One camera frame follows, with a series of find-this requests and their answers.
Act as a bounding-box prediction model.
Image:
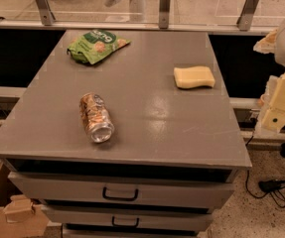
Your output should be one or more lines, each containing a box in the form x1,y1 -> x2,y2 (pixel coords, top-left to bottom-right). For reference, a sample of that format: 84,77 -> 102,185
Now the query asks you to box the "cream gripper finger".
260,72 -> 285,132
253,29 -> 277,54

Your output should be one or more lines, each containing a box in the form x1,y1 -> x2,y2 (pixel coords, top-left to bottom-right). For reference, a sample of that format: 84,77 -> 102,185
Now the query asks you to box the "middle metal rail bracket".
158,0 -> 171,29

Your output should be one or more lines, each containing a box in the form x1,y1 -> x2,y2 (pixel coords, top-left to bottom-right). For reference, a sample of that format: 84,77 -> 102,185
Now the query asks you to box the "top drawer black handle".
102,187 -> 139,201

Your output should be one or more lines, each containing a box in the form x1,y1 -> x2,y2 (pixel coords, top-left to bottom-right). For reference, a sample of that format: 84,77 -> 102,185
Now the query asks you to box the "green rice chip bag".
67,29 -> 130,64

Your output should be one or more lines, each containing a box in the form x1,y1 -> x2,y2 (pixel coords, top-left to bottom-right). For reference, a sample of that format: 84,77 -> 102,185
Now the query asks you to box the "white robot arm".
253,20 -> 285,133

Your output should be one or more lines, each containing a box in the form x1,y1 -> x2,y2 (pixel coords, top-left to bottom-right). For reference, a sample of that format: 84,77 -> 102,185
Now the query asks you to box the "left metal rail bracket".
35,0 -> 55,26

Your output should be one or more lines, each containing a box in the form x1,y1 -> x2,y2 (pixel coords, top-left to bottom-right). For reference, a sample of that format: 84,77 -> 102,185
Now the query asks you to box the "black power adapter cable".
244,171 -> 285,209

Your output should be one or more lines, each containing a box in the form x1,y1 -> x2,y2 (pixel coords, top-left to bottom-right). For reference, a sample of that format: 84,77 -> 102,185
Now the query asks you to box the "yellow sponge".
174,66 -> 215,89

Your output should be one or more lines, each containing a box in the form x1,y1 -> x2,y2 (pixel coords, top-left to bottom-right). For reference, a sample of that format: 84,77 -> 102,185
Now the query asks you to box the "drawer black handle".
102,187 -> 139,201
111,216 -> 140,228

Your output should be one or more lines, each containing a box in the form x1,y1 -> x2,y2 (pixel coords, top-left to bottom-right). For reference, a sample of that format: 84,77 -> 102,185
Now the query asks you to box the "cardboard box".
0,165 -> 49,238

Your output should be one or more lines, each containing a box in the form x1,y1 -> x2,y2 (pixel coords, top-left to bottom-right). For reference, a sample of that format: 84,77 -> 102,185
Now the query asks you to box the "right metal rail bracket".
236,0 -> 259,31

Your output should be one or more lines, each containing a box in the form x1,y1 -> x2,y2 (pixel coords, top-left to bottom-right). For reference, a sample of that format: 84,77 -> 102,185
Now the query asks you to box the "grey drawer cabinet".
0,31 -> 251,238

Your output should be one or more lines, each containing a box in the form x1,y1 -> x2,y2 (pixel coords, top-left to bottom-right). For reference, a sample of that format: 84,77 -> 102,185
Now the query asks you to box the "metal rail bracket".
158,0 -> 171,29
35,0 -> 55,26
236,0 -> 259,31

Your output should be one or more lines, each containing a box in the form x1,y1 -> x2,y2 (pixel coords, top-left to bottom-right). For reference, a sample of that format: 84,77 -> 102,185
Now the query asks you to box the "orange soda can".
79,93 -> 114,143

